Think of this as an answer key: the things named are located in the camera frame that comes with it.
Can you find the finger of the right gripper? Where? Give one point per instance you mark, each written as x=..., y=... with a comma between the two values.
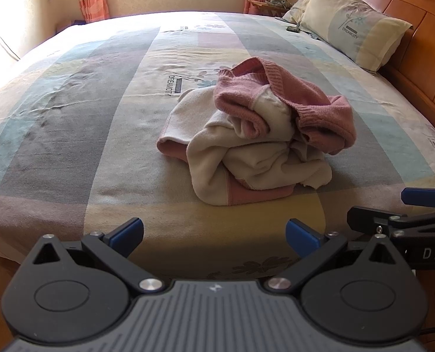
x=418, y=196
x=371, y=221

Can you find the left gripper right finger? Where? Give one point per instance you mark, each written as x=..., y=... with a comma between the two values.
x=353, y=292

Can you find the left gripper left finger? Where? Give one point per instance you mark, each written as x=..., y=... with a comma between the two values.
x=68, y=292

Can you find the pink and white knit sweater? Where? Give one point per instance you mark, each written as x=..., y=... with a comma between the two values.
x=256, y=134

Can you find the patchwork pastel bed sheet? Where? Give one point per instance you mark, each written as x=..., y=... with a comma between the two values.
x=80, y=121

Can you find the near patchwork pillow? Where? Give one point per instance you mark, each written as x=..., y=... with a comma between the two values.
x=367, y=37

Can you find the patchwork pillow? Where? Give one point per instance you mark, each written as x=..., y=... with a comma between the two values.
x=294, y=15
x=367, y=37

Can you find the small dark object on bed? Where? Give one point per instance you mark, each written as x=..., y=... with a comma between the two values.
x=293, y=29

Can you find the far patchwork pillow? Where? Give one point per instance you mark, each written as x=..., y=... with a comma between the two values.
x=294, y=15

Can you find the wooden nightstand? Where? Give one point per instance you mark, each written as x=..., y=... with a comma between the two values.
x=266, y=9

